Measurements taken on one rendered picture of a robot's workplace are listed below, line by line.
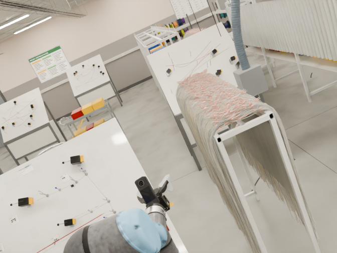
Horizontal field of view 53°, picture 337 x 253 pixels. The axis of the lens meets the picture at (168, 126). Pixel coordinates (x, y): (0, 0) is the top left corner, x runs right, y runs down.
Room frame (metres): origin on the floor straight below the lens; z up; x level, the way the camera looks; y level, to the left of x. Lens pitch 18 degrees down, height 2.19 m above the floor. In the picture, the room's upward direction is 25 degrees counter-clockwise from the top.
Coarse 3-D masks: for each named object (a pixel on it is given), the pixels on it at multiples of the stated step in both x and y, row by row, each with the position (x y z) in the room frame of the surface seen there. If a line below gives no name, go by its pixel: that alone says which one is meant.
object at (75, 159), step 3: (72, 156) 1.88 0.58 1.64; (75, 156) 1.87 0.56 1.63; (78, 156) 1.87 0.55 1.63; (72, 159) 1.87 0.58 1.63; (75, 159) 1.86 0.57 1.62; (78, 159) 1.86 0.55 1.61; (63, 162) 1.88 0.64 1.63; (72, 162) 1.85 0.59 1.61; (75, 162) 1.85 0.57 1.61; (78, 162) 1.85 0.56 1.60; (78, 165) 1.92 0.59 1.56
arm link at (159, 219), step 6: (150, 216) 0.99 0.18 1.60; (156, 216) 0.98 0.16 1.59; (162, 216) 0.99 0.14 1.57; (156, 222) 0.94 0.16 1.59; (162, 222) 0.96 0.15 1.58; (156, 228) 0.92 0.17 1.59; (162, 228) 0.93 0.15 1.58; (162, 234) 0.90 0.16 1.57; (168, 234) 0.95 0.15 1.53; (162, 240) 0.90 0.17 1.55; (168, 240) 0.93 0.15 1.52; (162, 246) 0.90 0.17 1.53
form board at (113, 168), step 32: (96, 128) 2.05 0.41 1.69; (32, 160) 1.98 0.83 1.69; (64, 160) 1.96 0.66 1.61; (96, 160) 1.93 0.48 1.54; (128, 160) 1.90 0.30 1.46; (0, 192) 1.89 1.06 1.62; (32, 192) 1.87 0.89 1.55; (64, 192) 1.84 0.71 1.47; (96, 192) 1.82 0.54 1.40; (128, 192) 1.79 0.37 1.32; (0, 224) 1.78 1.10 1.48; (32, 224) 1.76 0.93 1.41
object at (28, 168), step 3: (27, 165) 1.97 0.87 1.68; (30, 165) 1.96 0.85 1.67; (21, 168) 1.96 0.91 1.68; (24, 168) 1.96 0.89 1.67; (27, 168) 1.95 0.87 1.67; (30, 168) 1.95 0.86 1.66; (33, 168) 1.95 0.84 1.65; (18, 171) 1.95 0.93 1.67; (21, 171) 1.95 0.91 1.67; (24, 171) 1.95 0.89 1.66; (27, 171) 1.94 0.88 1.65; (30, 171) 1.94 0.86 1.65; (18, 174) 1.94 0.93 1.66; (21, 174) 1.94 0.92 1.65; (24, 174) 1.94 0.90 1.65
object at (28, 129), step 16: (32, 96) 8.51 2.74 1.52; (0, 112) 8.49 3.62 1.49; (16, 112) 8.37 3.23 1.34; (32, 112) 8.24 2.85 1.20; (16, 128) 8.11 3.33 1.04; (32, 128) 7.99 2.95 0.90; (48, 128) 7.93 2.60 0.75; (16, 144) 7.94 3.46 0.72; (32, 144) 7.94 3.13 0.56; (48, 144) 7.92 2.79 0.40; (16, 160) 7.92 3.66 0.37
